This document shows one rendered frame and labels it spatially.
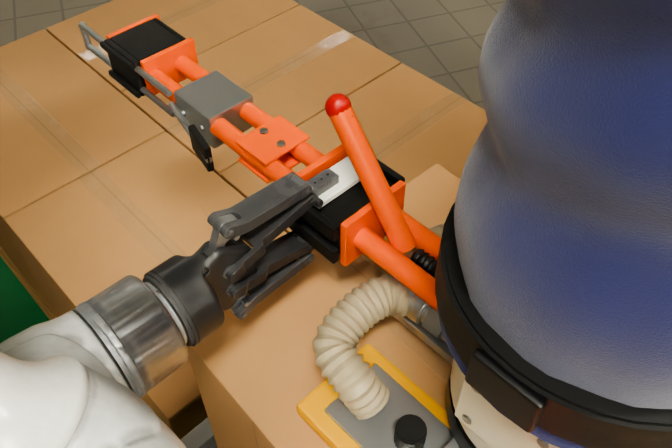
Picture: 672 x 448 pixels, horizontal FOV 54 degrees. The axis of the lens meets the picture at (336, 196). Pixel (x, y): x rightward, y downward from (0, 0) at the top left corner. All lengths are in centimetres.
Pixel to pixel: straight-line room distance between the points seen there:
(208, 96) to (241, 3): 128
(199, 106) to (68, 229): 74
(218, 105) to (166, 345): 31
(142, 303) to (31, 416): 19
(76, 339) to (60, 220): 94
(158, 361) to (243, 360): 17
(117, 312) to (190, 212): 87
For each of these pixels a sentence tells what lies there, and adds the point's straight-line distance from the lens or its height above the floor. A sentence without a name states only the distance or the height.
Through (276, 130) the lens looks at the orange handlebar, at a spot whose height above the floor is 109.
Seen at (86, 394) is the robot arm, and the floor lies 123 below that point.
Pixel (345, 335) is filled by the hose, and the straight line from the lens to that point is 62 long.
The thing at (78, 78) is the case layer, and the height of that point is 54.
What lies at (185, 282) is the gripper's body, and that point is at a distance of 56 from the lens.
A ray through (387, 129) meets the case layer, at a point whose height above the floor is 54.
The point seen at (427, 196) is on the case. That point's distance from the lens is 85.
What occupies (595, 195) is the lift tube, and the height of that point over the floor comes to 136.
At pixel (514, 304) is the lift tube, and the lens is 38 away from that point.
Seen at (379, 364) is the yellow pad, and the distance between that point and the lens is 68.
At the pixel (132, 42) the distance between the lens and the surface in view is 86.
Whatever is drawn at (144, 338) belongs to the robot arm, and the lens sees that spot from 54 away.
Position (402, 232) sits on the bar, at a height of 110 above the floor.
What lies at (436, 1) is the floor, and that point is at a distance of 314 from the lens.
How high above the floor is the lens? 156
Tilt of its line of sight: 47 degrees down
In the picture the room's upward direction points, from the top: straight up
